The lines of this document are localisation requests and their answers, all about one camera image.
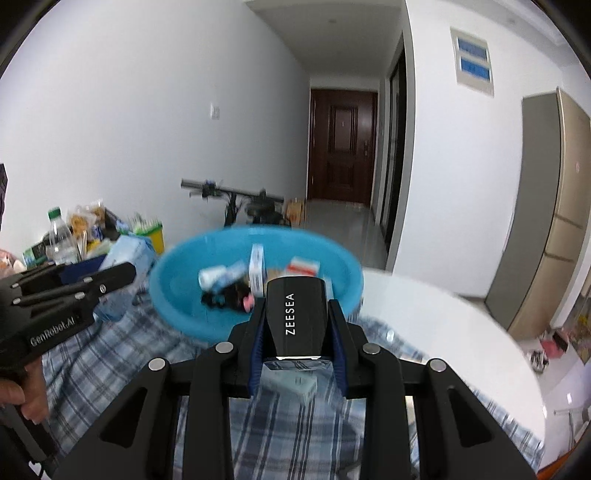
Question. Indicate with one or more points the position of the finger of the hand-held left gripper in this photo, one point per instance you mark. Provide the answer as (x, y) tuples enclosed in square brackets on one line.
[(69, 295), (115, 271)]

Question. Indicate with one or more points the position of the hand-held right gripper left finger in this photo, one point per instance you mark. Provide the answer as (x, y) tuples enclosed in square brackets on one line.
[(256, 355)]

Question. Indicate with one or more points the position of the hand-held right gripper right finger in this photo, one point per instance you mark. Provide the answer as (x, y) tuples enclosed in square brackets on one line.
[(339, 364)]

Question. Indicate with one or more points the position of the black cosmetics box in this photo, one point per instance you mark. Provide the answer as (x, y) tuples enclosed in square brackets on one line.
[(295, 318)]

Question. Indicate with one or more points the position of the blue plastic basin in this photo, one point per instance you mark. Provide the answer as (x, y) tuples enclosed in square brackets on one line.
[(184, 295)]

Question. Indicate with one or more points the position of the white round desktop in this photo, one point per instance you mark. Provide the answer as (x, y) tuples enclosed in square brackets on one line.
[(461, 332)]

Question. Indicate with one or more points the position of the person's left hand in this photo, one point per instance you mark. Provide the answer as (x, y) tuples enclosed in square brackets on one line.
[(27, 392)]

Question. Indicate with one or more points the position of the light blue wipes pack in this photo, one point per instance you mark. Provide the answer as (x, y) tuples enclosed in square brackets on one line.
[(124, 258)]

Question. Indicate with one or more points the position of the mint green box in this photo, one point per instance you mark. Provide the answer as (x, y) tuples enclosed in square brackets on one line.
[(291, 382)]

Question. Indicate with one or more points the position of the dark snack bag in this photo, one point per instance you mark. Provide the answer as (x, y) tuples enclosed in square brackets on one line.
[(111, 221)]

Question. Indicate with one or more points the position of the dark green packet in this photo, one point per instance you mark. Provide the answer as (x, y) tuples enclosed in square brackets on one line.
[(36, 256)]

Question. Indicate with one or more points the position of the yellow plastic bin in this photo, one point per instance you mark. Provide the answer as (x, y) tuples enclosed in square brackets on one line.
[(154, 237)]

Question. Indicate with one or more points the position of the small pink object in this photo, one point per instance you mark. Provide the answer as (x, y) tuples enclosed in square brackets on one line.
[(248, 302)]

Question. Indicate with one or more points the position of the clear water bottle green label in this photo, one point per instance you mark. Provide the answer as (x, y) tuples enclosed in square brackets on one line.
[(60, 240)]

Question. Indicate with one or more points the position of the cookie snack bag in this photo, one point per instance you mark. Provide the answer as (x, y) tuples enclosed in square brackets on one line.
[(81, 224)]

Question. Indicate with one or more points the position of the small black object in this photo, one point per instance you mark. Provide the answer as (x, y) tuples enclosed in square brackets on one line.
[(220, 299)]

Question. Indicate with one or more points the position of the blue plaid shirt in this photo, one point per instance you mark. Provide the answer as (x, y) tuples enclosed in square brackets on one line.
[(300, 438)]

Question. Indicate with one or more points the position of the white box blue print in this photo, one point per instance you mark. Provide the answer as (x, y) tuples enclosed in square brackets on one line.
[(256, 270)]

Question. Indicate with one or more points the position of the white blue tube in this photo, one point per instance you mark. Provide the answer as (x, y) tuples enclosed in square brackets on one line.
[(217, 276)]

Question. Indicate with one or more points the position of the red white box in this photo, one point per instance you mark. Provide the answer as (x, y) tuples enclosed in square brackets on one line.
[(302, 266)]

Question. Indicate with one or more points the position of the black bicycle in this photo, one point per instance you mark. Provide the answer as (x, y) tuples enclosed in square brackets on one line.
[(233, 203)]

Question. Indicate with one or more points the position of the brown cardboard box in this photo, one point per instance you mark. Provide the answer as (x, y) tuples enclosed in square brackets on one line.
[(295, 212)]

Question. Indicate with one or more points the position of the black framed glass door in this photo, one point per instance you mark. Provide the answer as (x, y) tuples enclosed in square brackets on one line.
[(392, 161)]

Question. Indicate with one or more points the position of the dark brown door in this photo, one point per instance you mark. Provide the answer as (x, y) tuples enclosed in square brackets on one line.
[(341, 152)]

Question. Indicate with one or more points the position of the patterned floor mat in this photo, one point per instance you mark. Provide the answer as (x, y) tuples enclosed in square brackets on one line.
[(579, 341)]

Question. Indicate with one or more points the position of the tall grey gold fridge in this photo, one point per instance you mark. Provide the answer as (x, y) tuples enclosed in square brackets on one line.
[(531, 207)]

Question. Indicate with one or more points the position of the white light switch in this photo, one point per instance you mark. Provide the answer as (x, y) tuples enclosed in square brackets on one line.
[(215, 112)]

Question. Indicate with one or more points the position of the wall electrical panel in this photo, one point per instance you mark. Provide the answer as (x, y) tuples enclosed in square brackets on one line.
[(472, 62)]

